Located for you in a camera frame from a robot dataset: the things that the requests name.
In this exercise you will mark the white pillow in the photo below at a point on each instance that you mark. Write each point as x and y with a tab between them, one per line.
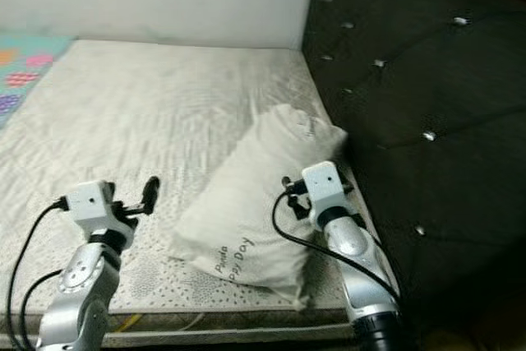
255	195

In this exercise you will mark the grey quilted mattress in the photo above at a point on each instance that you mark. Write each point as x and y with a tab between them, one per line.
156	121

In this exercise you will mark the black tufted headboard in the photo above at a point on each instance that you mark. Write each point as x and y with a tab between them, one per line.
419	80

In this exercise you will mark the teal blanket with colourful shapes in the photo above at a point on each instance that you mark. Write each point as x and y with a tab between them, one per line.
25	71

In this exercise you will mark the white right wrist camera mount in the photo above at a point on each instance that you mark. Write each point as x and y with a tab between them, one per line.
325	185

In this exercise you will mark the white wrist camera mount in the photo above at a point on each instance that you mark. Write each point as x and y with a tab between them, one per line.
325	185
89	201

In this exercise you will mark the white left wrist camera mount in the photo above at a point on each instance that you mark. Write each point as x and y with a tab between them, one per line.
89	201

